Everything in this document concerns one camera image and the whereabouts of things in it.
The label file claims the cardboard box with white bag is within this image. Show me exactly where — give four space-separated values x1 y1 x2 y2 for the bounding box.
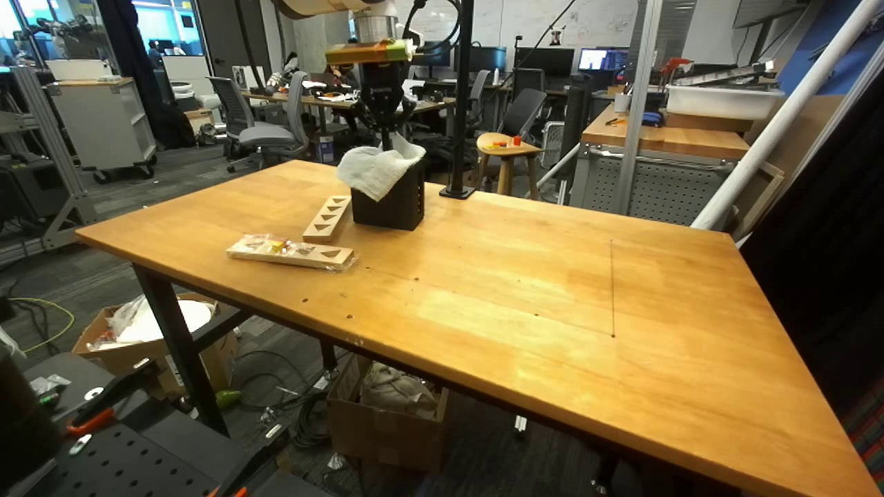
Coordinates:
68 296 237 397

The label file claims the brown cardboard box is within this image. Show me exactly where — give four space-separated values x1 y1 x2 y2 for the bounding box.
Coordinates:
326 355 452 478

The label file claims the black pegboard panel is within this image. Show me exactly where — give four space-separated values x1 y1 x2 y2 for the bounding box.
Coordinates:
25 408 278 497

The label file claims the black table leg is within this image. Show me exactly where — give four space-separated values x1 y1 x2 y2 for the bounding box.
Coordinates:
132 266 233 437

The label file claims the black vertical pole stand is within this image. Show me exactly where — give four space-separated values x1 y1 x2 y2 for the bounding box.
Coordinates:
440 0 481 202

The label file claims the orange green wrist mount plate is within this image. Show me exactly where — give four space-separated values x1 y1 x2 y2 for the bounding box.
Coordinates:
324 39 420 70

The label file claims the round wooden stool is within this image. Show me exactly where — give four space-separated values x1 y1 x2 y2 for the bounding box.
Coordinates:
476 130 545 198

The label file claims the black basket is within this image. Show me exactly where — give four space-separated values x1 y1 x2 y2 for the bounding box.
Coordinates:
347 161 427 233

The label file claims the grey office chair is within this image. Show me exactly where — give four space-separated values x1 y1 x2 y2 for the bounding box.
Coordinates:
206 70 313 175

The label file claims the white towel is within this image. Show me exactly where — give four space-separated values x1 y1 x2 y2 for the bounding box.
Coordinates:
335 133 427 204

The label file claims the orange handled tool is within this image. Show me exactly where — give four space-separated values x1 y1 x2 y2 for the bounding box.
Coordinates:
64 405 121 440

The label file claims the grey vertical pillar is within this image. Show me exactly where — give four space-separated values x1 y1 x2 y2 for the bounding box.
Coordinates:
612 0 666 216

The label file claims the grey metal rack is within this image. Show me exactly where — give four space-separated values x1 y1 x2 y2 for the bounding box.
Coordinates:
0 63 99 271

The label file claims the lit computer monitor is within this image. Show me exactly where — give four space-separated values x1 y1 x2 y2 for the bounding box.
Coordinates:
575 43 633 78

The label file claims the wooden puzzle board with pieces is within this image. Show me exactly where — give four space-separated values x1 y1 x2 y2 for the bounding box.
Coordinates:
223 233 358 275

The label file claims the dark office chair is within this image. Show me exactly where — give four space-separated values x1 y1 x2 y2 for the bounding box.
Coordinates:
498 86 550 144

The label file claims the white cabinet on wheels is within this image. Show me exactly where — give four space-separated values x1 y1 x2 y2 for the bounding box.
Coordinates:
43 59 161 182

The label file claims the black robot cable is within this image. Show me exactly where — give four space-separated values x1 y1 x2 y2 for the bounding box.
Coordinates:
401 0 463 49

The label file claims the white diagonal pole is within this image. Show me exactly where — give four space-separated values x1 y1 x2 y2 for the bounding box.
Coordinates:
688 0 884 233

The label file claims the wooden board with triangle cutouts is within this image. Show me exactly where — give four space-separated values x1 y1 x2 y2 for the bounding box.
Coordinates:
302 194 354 246

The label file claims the white plastic bin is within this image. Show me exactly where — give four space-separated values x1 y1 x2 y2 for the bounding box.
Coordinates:
663 79 788 122

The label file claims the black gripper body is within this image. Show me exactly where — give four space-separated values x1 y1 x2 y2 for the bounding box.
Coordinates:
357 60 413 128

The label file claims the wooden top workbench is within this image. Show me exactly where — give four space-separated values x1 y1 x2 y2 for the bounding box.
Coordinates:
565 107 755 226

